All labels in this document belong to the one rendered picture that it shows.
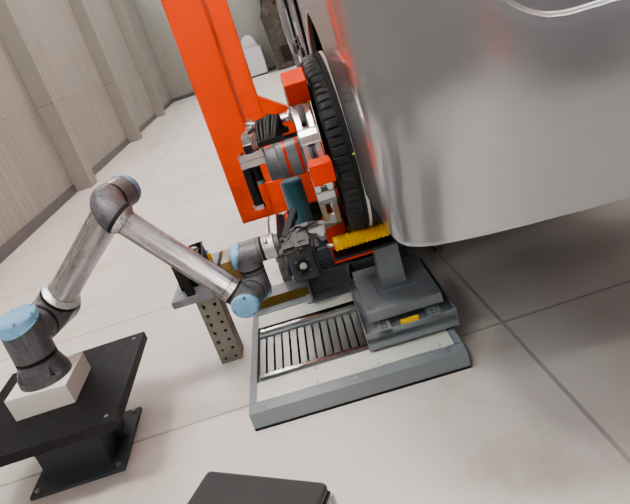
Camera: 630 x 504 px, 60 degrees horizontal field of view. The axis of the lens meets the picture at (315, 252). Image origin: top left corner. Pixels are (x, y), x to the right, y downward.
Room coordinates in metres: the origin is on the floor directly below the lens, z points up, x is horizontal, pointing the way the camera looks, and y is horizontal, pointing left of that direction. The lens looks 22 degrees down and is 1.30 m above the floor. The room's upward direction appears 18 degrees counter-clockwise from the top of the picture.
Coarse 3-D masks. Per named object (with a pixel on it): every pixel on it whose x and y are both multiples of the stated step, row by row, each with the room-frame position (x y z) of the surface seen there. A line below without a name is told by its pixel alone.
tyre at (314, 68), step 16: (304, 64) 1.94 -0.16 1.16; (320, 64) 1.91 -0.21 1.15; (320, 80) 1.83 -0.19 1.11; (320, 96) 1.78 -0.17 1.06; (336, 96) 1.77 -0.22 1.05; (320, 112) 1.77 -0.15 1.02; (336, 112) 1.75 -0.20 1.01; (336, 128) 1.72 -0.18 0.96; (336, 144) 1.71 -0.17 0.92; (336, 160) 1.71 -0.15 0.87; (352, 160) 1.71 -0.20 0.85; (352, 176) 1.71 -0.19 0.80; (336, 192) 2.19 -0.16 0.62; (352, 192) 1.72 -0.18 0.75; (352, 208) 1.75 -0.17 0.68; (352, 224) 1.83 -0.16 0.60; (368, 224) 1.86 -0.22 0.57
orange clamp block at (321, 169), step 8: (312, 160) 1.74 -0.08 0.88; (320, 160) 1.71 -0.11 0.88; (328, 160) 1.68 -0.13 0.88; (312, 168) 1.68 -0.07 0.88; (320, 168) 1.68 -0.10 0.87; (328, 168) 1.67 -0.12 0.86; (312, 176) 1.68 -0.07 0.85; (320, 176) 1.68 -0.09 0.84; (328, 176) 1.67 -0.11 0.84; (320, 184) 1.68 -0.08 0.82
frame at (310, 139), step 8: (304, 104) 1.85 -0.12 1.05; (296, 112) 1.84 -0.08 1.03; (296, 120) 1.81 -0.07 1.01; (312, 120) 1.80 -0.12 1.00; (296, 128) 2.27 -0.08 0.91; (304, 128) 1.78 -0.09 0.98; (312, 128) 1.78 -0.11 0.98; (304, 136) 1.77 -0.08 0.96; (312, 136) 1.77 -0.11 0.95; (304, 144) 1.77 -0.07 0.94; (312, 144) 1.77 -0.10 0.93; (320, 144) 1.76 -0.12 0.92; (304, 152) 1.77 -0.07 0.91; (320, 152) 1.76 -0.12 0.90; (328, 184) 1.76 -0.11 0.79; (320, 192) 1.76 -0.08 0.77; (328, 192) 1.76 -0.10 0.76; (320, 200) 1.77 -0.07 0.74; (328, 200) 1.77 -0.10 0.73; (336, 200) 1.78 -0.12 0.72; (320, 208) 2.11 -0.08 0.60; (336, 208) 1.83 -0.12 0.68; (328, 216) 1.86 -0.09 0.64; (336, 216) 1.87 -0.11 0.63; (336, 224) 1.92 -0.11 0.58
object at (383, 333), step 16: (352, 288) 2.23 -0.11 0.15; (448, 304) 1.85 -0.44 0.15; (384, 320) 1.83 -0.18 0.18; (400, 320) 1.80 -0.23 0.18; (416, 320) 1.78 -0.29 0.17; (432, 320) 1.78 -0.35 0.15; (448, 320) 1.77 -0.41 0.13; (368, 336) 1.79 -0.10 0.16; (384, 336) 1.78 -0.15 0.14; (400, 336) 1.78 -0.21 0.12; (416, 336) 1.78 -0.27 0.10
